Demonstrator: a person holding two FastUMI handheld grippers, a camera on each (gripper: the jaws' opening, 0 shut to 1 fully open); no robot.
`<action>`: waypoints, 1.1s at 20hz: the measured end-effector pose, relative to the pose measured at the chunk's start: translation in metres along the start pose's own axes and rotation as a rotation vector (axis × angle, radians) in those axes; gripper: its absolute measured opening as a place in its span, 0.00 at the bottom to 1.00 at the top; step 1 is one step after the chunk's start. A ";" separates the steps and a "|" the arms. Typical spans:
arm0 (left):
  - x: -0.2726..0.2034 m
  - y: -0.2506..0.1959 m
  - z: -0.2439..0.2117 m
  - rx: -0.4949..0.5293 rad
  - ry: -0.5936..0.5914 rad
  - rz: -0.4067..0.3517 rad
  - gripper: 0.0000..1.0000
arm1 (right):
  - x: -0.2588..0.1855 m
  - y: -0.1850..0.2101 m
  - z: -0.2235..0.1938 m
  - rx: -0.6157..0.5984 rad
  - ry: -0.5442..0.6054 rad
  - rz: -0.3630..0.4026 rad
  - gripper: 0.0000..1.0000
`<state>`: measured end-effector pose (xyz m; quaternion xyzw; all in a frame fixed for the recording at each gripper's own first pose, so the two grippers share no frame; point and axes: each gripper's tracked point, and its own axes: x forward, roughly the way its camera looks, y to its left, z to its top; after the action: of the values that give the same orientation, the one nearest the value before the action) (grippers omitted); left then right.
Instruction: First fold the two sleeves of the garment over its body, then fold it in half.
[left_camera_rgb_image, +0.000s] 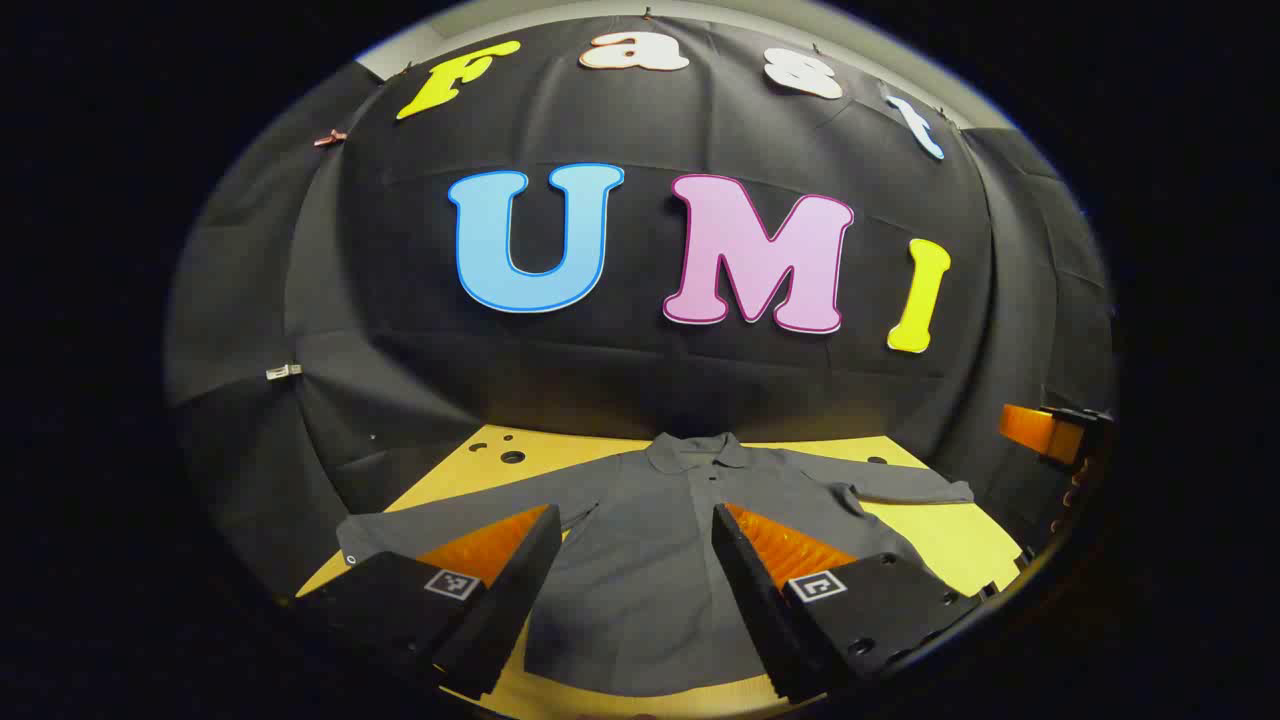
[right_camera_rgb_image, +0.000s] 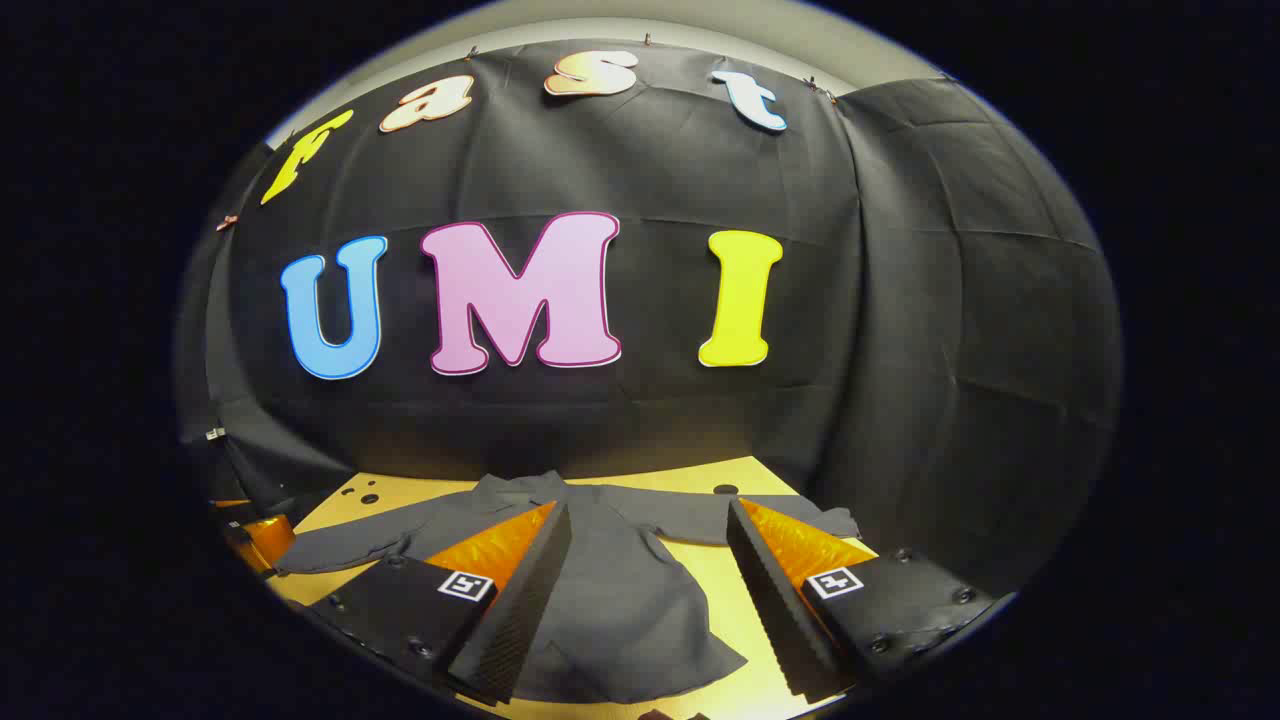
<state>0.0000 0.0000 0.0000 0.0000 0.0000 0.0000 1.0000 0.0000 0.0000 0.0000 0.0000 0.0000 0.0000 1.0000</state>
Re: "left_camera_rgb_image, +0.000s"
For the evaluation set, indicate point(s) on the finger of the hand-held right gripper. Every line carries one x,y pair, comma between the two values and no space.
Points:
1040,428

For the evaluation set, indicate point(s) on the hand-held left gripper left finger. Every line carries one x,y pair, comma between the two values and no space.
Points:
515,585

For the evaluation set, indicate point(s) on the pink clip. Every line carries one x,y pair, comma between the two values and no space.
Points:
330,137

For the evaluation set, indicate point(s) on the grey long-sleeved shirt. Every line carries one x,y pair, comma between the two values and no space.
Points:
650,570

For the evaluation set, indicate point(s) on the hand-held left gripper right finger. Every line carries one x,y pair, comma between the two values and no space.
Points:
745,585

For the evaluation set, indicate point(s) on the black backdrop cloth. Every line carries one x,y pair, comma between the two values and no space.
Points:
640,380

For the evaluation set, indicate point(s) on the silver metal clip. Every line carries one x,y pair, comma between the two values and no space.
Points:
283,371

